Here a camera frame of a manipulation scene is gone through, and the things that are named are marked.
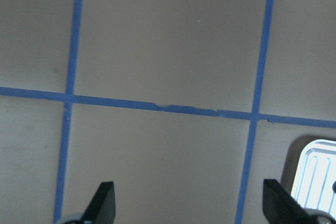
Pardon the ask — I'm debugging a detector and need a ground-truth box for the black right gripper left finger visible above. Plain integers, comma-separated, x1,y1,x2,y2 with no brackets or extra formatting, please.
58,181,116,224

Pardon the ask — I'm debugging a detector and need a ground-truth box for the silver ribbed metal tray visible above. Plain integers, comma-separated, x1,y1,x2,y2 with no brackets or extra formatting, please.
291,139,335,216

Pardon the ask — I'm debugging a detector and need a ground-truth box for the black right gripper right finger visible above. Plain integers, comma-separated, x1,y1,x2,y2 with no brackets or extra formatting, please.
262,178,336,224

